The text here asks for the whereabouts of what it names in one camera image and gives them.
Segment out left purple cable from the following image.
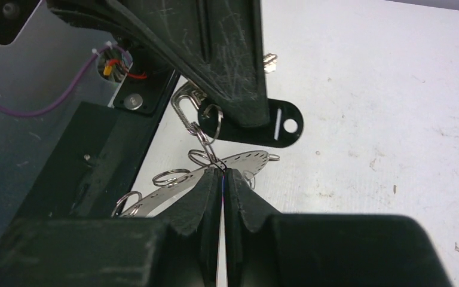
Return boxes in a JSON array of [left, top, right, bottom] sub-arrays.
[[0, 35, 133, 118]]

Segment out red yellow base connector wires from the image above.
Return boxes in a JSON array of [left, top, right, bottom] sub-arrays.
[[102, 58, 148, 80]]

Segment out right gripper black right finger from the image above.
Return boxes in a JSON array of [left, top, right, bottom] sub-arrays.
[[224, 169, 451, 286]]

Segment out large silver metal keyring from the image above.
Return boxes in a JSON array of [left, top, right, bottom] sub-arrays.
[[111, 150, 280, 217]]

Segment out black tagged silver key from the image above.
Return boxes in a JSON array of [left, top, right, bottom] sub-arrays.
[[170, 53, 305, 149]]

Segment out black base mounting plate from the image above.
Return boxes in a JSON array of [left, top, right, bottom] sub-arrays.
[[16, 69, 180, 219]]

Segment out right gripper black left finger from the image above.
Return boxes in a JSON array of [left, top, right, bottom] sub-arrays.
[[0, 168, 224, 286]]

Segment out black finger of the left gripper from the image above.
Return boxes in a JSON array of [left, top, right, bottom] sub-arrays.
[[47, 0, 271, 129]]

